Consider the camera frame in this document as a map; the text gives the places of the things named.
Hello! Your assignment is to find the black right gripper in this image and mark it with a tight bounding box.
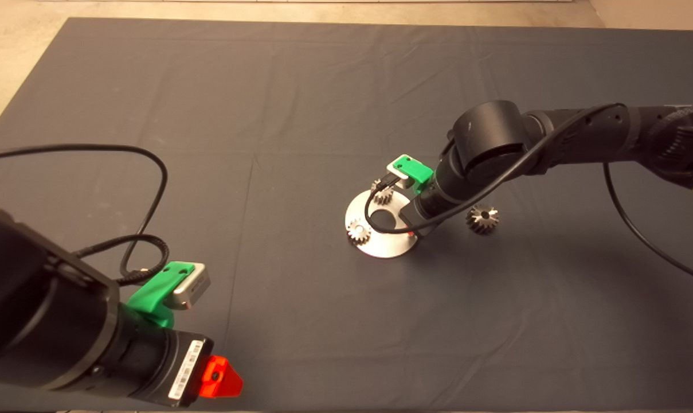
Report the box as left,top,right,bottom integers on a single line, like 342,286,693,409
401,198,438,237

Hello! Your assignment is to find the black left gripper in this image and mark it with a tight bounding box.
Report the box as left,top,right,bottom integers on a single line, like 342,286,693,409
151,330,245,407

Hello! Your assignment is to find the larger steel bevel gear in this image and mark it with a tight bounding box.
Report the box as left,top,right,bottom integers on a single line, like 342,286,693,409
466,204,500,235

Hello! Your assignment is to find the small steel gear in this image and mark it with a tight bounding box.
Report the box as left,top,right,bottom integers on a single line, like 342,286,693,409
371,179,394,206
347,218,372,246

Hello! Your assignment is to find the round metal plate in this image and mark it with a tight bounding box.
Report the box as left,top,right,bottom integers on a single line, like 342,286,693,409
344,189,421,259

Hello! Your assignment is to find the dark grey table cloth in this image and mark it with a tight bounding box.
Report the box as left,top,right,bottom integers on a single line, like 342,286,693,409
0,17,693,412

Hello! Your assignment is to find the silver right camera box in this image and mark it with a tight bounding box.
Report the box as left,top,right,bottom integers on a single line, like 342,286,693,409
385,162,416,190

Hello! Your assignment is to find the silver camera box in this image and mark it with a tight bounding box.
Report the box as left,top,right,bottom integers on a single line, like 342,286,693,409
385,162,416,190
171,263,211,310

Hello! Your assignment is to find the green right camera mount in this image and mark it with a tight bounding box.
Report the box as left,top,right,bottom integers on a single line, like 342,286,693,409
393,154,436,196

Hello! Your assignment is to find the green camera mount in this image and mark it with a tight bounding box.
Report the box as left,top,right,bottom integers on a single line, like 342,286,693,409
393,154,436,196
127,262,196,329

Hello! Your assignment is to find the silver left camera box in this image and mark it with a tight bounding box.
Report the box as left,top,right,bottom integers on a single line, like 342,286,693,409
171,263,211,310

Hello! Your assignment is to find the green left camera mount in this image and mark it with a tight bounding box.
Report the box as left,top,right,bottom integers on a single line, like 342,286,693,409
127,262,196,329

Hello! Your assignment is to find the braided black left cable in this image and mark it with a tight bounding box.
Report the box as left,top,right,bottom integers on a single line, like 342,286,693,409
71,233,170,286

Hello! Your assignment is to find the smooth black left cable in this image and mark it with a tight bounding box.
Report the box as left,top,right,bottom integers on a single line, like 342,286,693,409
0,143,169,278

